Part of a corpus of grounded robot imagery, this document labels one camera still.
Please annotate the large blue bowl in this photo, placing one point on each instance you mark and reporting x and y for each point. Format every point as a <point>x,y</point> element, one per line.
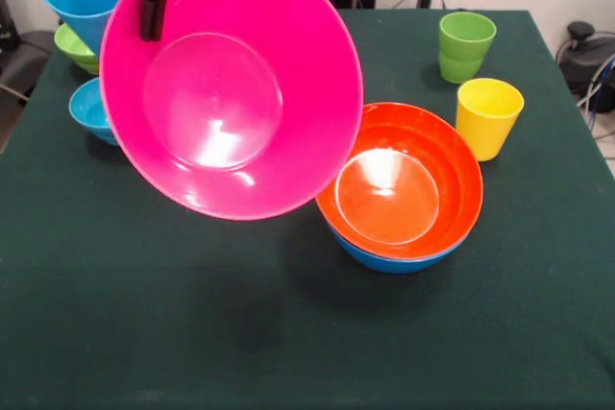
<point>399,264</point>

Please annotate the green ribbed bowl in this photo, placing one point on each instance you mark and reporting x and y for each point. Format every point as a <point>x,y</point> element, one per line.
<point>72,47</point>

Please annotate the light blue ribbed bowl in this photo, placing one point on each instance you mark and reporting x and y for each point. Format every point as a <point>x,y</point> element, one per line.
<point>89,112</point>

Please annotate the yellow cup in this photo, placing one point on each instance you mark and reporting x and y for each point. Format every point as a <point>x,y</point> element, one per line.
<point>487,122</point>

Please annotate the dark green tablecloth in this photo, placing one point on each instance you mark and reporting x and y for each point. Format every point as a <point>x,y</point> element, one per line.
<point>288,333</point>

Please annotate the green cup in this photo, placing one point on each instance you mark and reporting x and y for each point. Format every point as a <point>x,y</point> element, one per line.
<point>466,45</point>

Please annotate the large orange bowl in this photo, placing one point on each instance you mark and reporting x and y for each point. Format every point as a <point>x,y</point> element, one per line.
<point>408,189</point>

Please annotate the large pink bowl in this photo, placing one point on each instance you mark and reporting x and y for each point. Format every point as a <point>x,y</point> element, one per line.
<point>230,93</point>

